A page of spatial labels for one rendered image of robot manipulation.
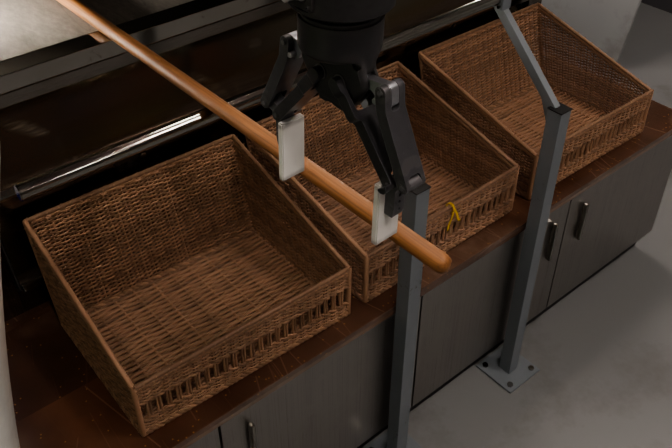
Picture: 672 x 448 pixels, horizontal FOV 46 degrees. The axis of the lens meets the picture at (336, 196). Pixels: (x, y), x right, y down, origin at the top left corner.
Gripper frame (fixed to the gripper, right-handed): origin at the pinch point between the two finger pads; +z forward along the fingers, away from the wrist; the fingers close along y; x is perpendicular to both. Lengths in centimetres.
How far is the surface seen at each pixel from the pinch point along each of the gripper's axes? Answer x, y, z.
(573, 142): 134, -44, 74
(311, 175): 25.1, -32.0, 27.1
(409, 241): 24.7, -10.1, 26.6
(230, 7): 58, -98, 31
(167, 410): 3, -51, 86
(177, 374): 6, -51, 77
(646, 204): 181, -37, 116
